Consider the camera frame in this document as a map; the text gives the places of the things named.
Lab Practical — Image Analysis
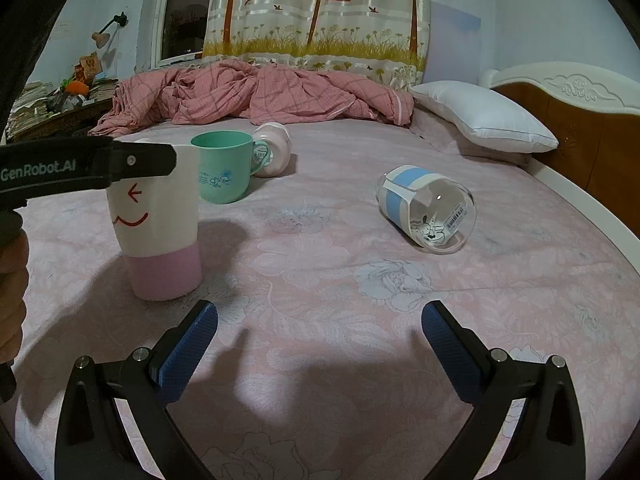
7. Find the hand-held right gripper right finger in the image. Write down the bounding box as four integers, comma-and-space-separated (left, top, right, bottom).
421, 300, 586, 480

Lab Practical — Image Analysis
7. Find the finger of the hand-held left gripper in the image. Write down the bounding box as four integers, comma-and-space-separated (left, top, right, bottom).
110, 142, 177, 184

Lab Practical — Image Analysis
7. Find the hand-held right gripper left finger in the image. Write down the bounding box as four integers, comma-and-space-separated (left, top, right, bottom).
54, 300, 219, 480

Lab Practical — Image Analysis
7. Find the white and pink smiley cup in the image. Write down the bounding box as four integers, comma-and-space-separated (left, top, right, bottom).
107, 138, 204, 302

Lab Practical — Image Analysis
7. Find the small pale pink cup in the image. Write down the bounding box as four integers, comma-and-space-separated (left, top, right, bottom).
251, 123, 291, 179

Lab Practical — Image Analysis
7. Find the clear glass cup blue band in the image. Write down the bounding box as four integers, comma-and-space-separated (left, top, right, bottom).
376, 164, 477, 255

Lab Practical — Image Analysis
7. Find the person's left hand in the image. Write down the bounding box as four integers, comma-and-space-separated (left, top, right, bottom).
0, 234, 31, 367

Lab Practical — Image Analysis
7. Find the dark wooden desk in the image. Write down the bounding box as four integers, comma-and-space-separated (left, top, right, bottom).
5, 94, 119, 144

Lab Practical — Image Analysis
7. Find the stack of papers and books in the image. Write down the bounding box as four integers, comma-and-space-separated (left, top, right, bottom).
9, 80, 60, 133

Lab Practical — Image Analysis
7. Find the green plastic mug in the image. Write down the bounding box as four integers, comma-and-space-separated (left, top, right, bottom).
190, 130, 271, 205

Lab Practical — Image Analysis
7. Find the white framed window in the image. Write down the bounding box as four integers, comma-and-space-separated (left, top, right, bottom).
151, 0, 222, 69

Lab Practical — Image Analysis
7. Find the pink checked quilt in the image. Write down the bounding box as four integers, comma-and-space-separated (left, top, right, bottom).
89, 58, 416, 137

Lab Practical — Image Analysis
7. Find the pink floral bed sheet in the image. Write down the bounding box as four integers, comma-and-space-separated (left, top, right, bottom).
0, 107, 640, 480

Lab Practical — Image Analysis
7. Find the tree and birdcage print curtain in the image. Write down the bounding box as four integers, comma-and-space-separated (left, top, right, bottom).
202, 0, 432, 92

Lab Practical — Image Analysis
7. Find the white pillow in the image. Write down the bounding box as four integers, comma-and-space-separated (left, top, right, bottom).
408, 80, 560, 155

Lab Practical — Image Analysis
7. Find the cream and wood bed headboard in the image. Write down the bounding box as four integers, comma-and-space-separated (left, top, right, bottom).
478, 62, 640, 243

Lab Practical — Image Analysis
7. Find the wall-mounted desk lamp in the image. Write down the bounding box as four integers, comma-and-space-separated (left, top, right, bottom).
90, 12, 129, 50

